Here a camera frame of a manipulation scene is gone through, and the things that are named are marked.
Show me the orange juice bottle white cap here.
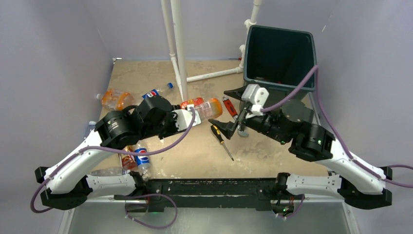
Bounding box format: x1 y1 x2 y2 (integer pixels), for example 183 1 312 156
195 98 223 121

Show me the red label squat bottle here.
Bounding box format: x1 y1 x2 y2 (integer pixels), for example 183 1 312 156
180 97 204 109

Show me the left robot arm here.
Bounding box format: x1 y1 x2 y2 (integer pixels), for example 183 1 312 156
34 96 200 211

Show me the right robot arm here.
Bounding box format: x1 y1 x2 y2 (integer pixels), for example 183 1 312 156
210 85 393 210

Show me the dark green plastic bin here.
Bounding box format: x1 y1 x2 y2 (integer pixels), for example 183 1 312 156
244 25 317 108

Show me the yellow black screwdriver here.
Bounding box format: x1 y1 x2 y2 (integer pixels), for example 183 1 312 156
210 125 234 161

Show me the red adjustable wrench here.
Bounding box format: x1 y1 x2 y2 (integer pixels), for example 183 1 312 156
222 96 249 137

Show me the pepsi bottle blue cap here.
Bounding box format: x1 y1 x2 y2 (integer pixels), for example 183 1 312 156
142 83 174 99

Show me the pepsi bottle near base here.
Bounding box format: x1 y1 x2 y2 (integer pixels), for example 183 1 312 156
135 156 152 180

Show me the orange label bottle far left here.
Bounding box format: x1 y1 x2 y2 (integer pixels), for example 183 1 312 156
96 89 135 111

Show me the crushed clear bottle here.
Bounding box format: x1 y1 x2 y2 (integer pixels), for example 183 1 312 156
90 167 126 176

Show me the clear water bottle left edge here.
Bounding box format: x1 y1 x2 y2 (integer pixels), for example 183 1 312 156
88 121 96 131

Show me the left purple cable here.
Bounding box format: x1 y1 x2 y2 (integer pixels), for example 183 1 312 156
30 106 197 214

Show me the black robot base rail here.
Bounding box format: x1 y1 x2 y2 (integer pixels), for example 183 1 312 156
114 174 303 212

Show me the white pvc pipe frame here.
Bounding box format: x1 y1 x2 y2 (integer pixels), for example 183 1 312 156
160 0 246 101

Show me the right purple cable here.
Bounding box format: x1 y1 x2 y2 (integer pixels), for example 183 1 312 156
261 64 413 189

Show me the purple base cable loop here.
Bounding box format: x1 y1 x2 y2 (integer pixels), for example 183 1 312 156
124 194 178 230

